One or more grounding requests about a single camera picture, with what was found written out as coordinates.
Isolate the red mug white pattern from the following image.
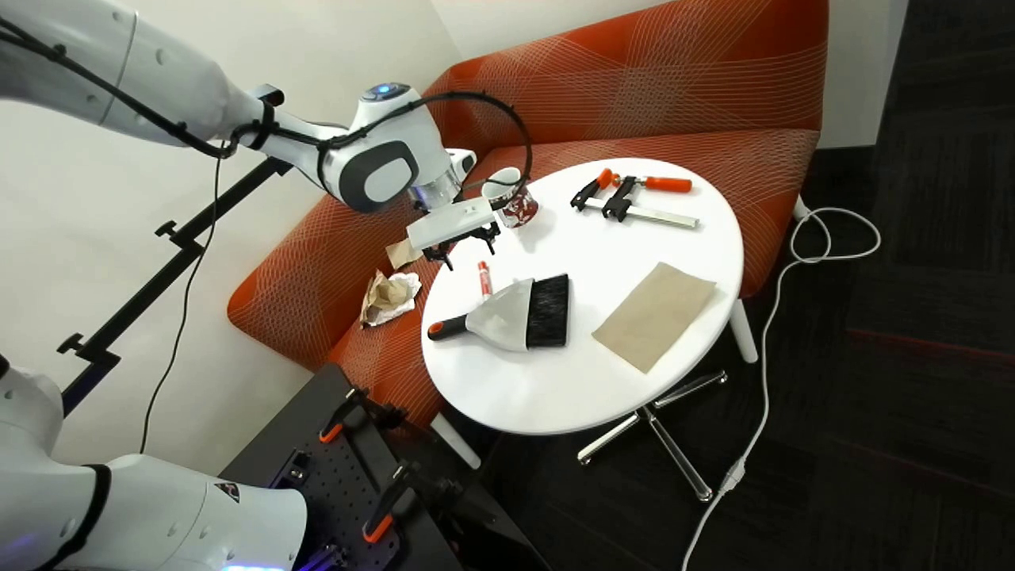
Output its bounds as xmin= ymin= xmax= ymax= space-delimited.
xmin=482 ymin=165 xmax=546 ymax=232

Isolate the black perforated robot table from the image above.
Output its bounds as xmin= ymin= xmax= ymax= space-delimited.
xmin=216 ymin=362 xmax=552 ymax=571

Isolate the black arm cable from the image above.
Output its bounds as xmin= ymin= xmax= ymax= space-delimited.
xmin=0 ymin=14 xmax=536 ymax=208

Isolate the crumpled white paper wrapper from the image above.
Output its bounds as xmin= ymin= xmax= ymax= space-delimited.
xmin=359 ymin=267 xmax=426 ymax=333

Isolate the chrome table base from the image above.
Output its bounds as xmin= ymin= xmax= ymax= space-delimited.
xmin=573 ymin=368 xmax=734 ymax=507

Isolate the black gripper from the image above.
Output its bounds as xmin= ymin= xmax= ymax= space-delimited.
xmin=422 ymin=215 xmax=505 ymax=272

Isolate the tan paper scrap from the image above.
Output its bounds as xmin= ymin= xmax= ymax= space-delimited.
xmin=384 ymin=235 xmax=422 ymax=270

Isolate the thin black hanging cable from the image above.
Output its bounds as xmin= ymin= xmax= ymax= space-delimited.
xmin=138 ymin=155 xmax=230 ymax=457

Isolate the black clamp orange handle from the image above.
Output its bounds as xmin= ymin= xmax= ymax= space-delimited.
xmin=359 ymin=462 xmax=422 ymax=548
xmin=313 ymin=383 xmax=376 ymax=452

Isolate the black diagonal camera stand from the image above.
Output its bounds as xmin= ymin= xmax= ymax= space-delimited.
xmin=58 ymin=88 xmax=294 ymax=420

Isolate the orange striped sofa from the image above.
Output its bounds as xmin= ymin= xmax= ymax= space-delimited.
xmin=227 ymin=0 xmax=833 ymax=473

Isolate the orange black bar clamp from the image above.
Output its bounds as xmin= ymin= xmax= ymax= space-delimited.
xmin=567 ymin=165 xmax=706 ymax=232

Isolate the white power cable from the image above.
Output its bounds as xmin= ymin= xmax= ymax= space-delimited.
xmin=680 ymin=201 xmax=886 ymax=571

